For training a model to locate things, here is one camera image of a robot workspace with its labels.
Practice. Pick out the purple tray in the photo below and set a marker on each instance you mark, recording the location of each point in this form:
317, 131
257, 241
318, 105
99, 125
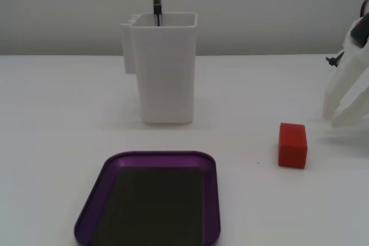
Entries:
98, 200

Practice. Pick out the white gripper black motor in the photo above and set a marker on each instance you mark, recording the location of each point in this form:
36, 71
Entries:
347, 91

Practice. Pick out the white plastic box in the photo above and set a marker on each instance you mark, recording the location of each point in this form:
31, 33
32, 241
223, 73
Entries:
165, 70

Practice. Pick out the black gripper bolt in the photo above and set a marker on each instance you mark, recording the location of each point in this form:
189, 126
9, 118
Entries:
334, 60

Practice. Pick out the red cube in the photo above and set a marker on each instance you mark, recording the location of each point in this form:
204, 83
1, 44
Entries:
291, 146

